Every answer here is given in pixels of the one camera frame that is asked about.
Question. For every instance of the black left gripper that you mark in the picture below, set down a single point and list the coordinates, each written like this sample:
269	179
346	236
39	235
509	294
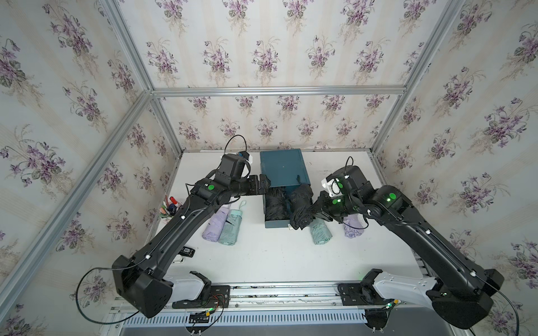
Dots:
253	189

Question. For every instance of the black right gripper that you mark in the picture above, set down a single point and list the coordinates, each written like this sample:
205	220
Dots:
321	209

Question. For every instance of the teal drawer cabinet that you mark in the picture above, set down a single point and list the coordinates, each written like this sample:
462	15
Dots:
284	168

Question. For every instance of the teal top drawer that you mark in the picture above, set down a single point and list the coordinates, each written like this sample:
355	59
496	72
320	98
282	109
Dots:
281	223

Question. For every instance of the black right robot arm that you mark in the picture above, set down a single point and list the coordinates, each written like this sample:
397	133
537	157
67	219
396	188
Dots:
459	291

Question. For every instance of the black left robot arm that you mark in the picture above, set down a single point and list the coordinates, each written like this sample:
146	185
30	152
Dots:
139	279

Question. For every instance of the green folded umbrella right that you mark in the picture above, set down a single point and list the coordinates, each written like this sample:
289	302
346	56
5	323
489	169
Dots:
319	231

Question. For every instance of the green folded umbrella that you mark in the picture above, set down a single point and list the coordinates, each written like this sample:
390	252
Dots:
319	231
231	228

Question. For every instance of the green folded umbrella left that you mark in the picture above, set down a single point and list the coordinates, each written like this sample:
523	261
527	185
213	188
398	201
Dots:
231	228

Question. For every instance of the purple folded umbrella left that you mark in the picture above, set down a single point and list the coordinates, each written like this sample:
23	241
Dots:
216	224

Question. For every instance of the cup of coloured pens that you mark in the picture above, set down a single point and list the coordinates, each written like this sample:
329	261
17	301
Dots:
169	207

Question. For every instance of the white ventilation grille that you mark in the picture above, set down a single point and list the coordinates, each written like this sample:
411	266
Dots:
254	318

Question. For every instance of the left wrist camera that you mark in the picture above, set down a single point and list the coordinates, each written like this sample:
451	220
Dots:
245	156

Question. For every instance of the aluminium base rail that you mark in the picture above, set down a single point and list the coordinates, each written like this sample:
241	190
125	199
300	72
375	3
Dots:
302	294

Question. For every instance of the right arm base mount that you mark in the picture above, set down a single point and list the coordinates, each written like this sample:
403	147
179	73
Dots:
363	293

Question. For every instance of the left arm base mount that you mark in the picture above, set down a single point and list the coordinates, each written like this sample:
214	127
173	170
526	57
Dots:
216	296

